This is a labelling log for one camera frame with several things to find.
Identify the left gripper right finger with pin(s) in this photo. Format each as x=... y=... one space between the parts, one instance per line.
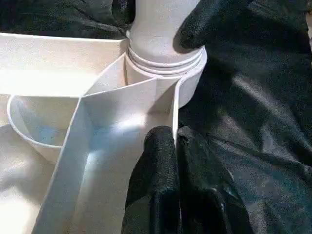
x=209 y=195

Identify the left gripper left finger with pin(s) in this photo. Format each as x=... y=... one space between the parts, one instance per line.
x=156 y=190

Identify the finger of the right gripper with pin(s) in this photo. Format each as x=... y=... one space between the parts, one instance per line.
x=209 y=22
x=123 y=10

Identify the white plastic table leg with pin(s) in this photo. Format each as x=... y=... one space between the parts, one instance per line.
x=156 y=29

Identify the white plastic table top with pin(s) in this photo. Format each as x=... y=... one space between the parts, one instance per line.
x=48 y=63

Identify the black plastic mat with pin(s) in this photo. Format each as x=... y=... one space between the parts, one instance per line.
x=263 y=146

